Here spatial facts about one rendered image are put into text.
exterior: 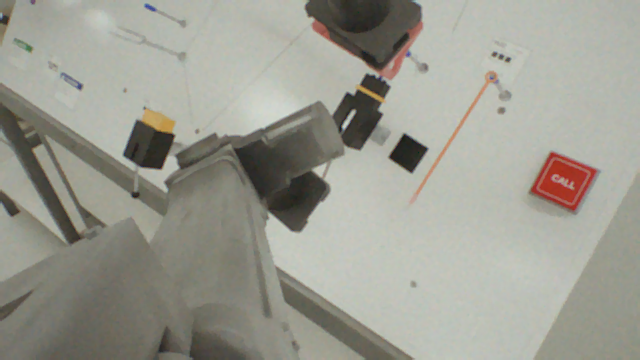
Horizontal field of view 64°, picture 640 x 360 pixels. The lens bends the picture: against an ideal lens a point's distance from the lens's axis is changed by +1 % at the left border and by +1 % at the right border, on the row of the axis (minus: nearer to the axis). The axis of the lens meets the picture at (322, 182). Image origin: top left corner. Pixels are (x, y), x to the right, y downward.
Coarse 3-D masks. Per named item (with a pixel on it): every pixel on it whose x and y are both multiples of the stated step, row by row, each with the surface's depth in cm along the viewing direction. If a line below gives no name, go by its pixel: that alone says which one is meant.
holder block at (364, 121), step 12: (348, 96) 61; (348, 108) 61; (360, 108) 61; (372, 108) 60; (336, 120) 62; (360, 120) 60; (372, 120) 62; (348, 132) 61; (360, 132) 61; (372, 132) 64; (348, 144) 61; (360, 144) 63
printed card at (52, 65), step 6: (48, 54) 102; (54, 54) 101; (48, 60) 102; (54, 60) 101; (60, 60) 100; (48, 66) 102; (54, 66) 101; (60, 66) 100; (42, 72) 103; (48, 72) 102; (54, 72) 101; (54, 78) 101
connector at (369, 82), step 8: (368, 80) 61; (376, 80) 61; (384, 80) 61; (368, 88) 61; (376, 88) 61; (384, 88) 61; (360, 96) 62; (368, 96) 61; (384, 96) 62; (368, 104) 61; (376, 104) 62
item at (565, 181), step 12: (552, 156) 56; (564, 156) 55; (552, 168) 56; (564, 168) 55; (576, 168) 55; (588, 168) 54; (540, 180) 56; (552, 180) 56; (564, 180) 55; (576, 180) 55; (588, 180) 54; (540, 192) 56; (552, 192) 56; (564, 192) 55; (576, 192) 55; (564, 204) 55; (576, 204) 55
